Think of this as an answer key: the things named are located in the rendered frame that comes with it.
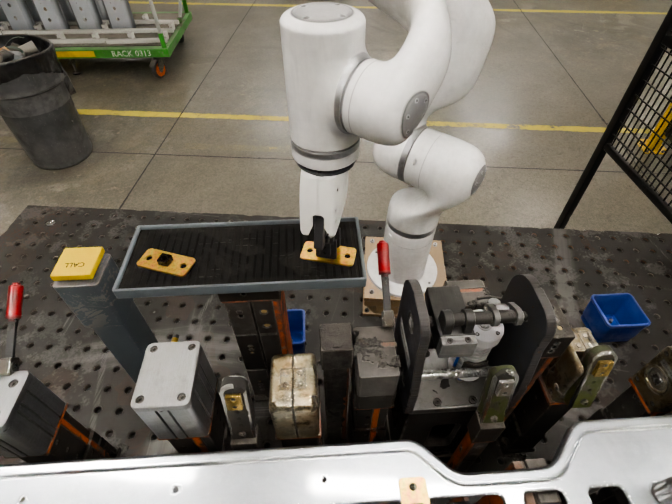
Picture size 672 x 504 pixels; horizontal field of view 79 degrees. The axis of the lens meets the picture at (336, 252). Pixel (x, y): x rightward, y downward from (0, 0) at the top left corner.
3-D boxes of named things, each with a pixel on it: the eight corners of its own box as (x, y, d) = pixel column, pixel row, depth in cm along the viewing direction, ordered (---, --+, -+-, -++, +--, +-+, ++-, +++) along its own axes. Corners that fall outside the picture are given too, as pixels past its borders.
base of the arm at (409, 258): (361, 246, 118) (366, 197, 104) (426, 241, 119) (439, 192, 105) (373, 301, 105) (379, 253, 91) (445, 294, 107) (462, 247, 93)
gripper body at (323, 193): (306, 124, 54) (310, 191, 63) (284, 169, 48) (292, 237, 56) (362, 130, 53) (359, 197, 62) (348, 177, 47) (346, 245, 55)
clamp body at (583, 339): (498, 462, 87) (573, 381, 59) (482, 408, 94) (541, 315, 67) (541, 459, 87) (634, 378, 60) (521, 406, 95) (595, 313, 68)
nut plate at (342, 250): (299, 258, 64) (299, 253, 63) (305, 241, 66) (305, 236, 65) (352, 267, 63) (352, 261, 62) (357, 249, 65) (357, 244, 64)
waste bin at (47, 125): (6, 176, 271) (-74, 64, 218) (50, 133, 308) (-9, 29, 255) (79, 179, 269) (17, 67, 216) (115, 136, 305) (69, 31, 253)
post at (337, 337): (325, 445, 89) (319, 351, 59) (324, 422, 92) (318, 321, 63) (348, 444, 89) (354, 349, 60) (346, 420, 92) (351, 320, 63)
